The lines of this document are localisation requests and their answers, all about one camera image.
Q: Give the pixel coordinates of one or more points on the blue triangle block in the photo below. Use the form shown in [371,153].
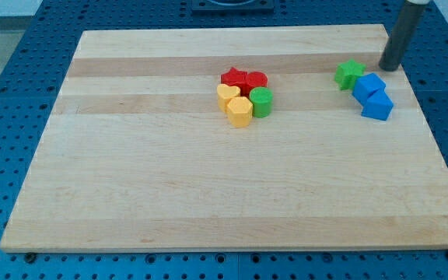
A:
[378,106]

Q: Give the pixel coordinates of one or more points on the yellow hexagon block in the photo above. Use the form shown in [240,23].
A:
[239,112]

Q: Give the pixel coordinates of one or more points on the yellow heart block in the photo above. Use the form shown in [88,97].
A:
[224,94]

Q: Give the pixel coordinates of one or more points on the green cylinder block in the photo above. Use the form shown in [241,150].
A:
[261,98]

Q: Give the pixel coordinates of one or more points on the red star block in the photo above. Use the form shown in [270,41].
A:
[235,77]

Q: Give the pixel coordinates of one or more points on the red cylinder block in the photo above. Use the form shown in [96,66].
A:
[253,80]

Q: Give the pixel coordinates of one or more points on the wooden board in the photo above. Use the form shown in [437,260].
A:
[136,155]

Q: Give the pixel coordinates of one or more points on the green star block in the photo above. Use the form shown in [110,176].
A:
[347,74]

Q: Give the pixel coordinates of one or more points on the blue cube block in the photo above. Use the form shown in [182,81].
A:
[366,86]

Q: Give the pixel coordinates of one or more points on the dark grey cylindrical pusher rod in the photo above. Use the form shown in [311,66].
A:
[401,34]

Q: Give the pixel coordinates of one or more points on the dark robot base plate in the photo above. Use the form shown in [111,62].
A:
[199,6]

